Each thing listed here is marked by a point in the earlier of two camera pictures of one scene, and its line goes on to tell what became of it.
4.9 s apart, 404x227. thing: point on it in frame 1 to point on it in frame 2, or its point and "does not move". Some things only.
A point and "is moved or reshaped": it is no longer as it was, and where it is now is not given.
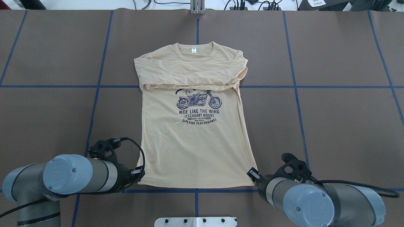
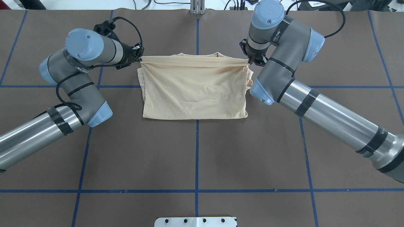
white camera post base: x=195 y=222 does not move
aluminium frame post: x=197 y=7 does not move
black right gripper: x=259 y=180 to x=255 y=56
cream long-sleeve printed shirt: x=193 y=135 is moved or reshaped
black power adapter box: x=322 y=5 does not move
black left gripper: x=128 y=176 to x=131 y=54
